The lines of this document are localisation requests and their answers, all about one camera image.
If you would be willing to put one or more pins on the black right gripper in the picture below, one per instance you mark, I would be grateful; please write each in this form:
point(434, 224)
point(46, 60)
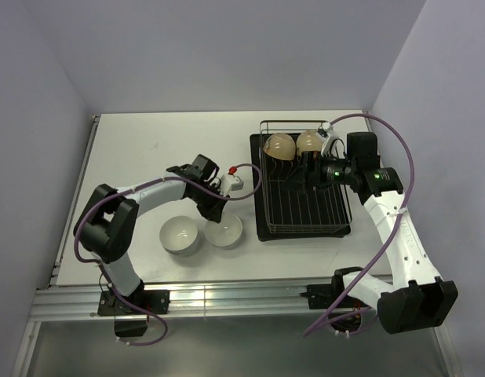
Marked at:
point(311, 170)

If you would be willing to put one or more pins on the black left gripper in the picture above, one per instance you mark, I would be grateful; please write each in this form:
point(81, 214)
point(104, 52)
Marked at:
point(214, 212)

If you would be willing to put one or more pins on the white ribbed bowl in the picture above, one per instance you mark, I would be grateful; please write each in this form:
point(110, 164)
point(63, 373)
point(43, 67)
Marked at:
point(226, 233)

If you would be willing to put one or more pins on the beige bowl with leaf pattern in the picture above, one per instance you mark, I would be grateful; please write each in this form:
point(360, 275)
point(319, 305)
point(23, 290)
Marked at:
point(309, 141)

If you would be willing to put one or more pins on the white bowl with grey rim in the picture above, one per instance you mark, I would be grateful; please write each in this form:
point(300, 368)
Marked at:
point(179, 236)

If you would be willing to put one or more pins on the beige speckled bowl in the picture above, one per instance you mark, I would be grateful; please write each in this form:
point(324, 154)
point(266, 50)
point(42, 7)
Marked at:
point(280, 146)

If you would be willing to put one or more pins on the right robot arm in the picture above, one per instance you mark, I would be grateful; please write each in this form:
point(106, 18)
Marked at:
point(400, 282)

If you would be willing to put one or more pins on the black drip tray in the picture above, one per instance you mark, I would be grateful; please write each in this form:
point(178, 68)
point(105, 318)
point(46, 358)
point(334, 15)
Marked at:
point(305, 212)

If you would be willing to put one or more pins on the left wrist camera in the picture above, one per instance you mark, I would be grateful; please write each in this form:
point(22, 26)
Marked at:
point(230, 183)

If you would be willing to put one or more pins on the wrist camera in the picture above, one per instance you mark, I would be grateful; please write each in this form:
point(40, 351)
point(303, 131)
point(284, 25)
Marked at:
point(230, 183)
point(329, 137)

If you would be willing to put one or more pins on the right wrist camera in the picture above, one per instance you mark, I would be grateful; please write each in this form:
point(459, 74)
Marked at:
point(329, 137)

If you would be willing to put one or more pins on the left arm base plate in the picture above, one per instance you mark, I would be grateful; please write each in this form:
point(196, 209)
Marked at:
point(155, 301)

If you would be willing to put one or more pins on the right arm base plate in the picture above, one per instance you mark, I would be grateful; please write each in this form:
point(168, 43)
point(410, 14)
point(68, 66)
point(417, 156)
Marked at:
point(322, 296)

